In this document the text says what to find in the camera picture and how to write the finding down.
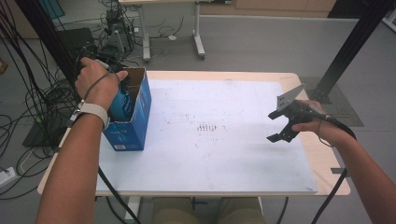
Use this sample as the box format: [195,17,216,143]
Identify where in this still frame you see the white sheet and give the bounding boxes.
[94,77,318,195]

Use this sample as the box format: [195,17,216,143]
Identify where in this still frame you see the computer tower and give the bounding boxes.
[106,7,134,54]

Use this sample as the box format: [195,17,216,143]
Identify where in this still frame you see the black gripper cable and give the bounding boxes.
[97,166,141,224]
[311,106,358,224]

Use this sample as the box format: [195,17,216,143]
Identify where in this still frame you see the blue bottle with white cap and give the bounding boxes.
[109,86,135,122]

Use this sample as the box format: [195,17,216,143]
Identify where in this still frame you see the white desk frame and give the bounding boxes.
[118,0,233,60]

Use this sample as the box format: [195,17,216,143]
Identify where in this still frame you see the wristwatch with white band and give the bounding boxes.
[68,101,110,130]

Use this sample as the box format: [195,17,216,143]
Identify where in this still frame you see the black box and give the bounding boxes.
[57,27,96,63]

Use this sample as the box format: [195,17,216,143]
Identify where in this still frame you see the bundle of black cables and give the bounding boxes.
[0,6,85,200]

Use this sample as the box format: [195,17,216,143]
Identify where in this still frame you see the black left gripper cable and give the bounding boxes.
[97,166,141,224]

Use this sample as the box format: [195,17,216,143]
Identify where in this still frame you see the thin black cable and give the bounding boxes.
[276,196,289,224]

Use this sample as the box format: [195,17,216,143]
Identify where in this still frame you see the blue cardboard box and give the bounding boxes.
[102,67,152,152]

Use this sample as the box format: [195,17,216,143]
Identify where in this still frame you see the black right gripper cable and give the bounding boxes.
[311,106,358,224]

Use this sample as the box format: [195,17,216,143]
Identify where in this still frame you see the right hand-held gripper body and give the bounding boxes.
[276,83,328,125]

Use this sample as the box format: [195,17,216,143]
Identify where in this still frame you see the black metal stand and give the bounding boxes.
[306,0,396,105]

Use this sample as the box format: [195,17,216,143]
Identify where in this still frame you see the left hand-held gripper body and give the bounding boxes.
[78,30,132,91]

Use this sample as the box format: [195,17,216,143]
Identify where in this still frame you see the person's right hand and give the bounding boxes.
[291,99,347,147]

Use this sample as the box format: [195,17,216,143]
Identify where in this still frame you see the white table leg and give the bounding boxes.
[124,195,142,224]

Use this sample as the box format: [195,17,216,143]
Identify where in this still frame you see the wooden cabinet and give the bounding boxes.
[199,0,337,18]

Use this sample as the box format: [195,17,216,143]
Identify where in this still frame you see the white power strip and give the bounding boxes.
[0,166,17,189]

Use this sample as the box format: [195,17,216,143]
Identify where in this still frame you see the person's left hand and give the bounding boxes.
[74,56,129,110]

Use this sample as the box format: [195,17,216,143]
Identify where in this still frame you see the black metal post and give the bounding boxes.
[13,0,88,94]

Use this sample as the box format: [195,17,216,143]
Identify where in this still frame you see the black floor plate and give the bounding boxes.
[21,111,76,148]

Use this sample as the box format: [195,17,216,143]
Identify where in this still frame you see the khaki pants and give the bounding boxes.
[150,196,265,224]

